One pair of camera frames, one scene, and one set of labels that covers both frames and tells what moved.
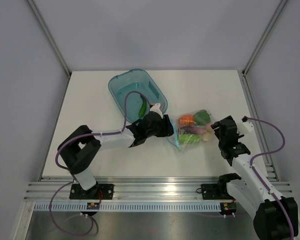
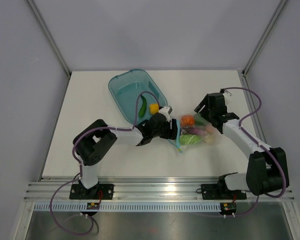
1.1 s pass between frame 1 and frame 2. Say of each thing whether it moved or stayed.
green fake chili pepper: stayed
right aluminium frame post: stayed
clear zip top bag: stayed
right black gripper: moved
